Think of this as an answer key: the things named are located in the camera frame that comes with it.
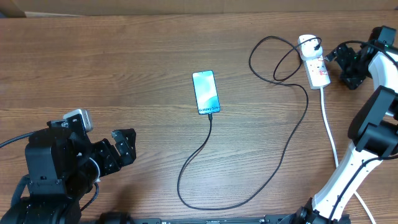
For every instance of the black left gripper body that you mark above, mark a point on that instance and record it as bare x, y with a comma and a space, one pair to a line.
106, 157

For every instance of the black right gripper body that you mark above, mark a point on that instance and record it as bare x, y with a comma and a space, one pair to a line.
353, 70

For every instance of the Samsung Galaxy smartphone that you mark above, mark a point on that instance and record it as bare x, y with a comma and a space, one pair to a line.
206, 92

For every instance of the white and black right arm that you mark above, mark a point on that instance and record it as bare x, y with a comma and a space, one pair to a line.
372, 139

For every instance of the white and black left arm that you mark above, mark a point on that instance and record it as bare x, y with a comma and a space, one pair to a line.
64, 165

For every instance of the white power strip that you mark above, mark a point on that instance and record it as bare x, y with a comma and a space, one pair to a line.
317, 73

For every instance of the brown cardboard backdrop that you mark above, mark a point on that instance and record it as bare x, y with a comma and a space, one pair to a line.
19, 8

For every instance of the white wall charger plug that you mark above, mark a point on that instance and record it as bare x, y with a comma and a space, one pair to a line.
310, 47

